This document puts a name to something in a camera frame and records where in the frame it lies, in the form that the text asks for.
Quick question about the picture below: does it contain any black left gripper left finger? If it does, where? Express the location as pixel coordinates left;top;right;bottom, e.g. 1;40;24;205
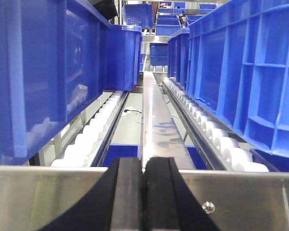
42;157;142;231

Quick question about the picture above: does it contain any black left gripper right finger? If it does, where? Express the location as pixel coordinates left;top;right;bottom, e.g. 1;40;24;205
142;157;219;231

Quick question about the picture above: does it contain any stacked blue bins background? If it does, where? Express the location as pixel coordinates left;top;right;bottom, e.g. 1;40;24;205
156;15;181;36

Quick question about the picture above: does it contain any lower shelf blue bin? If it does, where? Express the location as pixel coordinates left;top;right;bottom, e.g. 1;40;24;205
102;143;139;167

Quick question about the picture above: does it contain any white roller track left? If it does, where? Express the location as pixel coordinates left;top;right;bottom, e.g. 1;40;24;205
51;90;128;167

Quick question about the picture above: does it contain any white roller track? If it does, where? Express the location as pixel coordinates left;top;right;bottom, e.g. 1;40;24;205
51;90;128;167
162;77;269;172

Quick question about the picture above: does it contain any white roller track right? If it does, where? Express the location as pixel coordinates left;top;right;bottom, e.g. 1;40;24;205
162;77;269;172

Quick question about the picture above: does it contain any blue bin behind left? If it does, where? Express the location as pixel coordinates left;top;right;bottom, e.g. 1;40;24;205
104;25;142;91

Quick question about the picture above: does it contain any blue bin lower background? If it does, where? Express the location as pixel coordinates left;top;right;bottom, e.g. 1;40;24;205
150;43;168;66

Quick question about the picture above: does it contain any large blue bin left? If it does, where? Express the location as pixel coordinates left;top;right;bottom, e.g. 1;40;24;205
0;0;110;165

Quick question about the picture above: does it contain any large blue bin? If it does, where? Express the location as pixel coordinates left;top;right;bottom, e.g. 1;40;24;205
0;0;110;165
186;0;289;158

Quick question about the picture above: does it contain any blue bin behind right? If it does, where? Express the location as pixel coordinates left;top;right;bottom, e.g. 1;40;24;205
167;27;190;88

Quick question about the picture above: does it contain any large blue bin right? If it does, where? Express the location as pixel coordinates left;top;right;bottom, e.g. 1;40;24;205
186;0;289;158

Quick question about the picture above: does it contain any tilted blue bin background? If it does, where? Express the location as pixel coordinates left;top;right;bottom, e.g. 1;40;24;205
123;3;154;28

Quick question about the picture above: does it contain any steel centre divider rail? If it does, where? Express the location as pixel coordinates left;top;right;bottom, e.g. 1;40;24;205
141;71;196;169

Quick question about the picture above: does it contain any steel front shelf rail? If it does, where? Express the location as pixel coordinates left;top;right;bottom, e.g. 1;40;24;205
0;166;289;231

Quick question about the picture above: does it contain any white cable on floor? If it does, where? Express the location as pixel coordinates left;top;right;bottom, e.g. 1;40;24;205
121;106;143;125

